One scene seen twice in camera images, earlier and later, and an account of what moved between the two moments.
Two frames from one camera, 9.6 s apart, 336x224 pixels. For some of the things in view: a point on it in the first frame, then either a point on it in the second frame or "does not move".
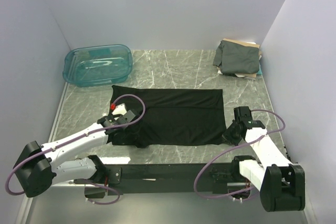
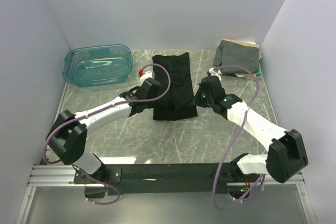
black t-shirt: [174, 115] to [180, 103]
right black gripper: [227, 136] to [197, 100]
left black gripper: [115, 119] to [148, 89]
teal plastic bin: [93, 65] does not move
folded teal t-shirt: [259, 72] does not move
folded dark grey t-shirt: [237, 58] does not move
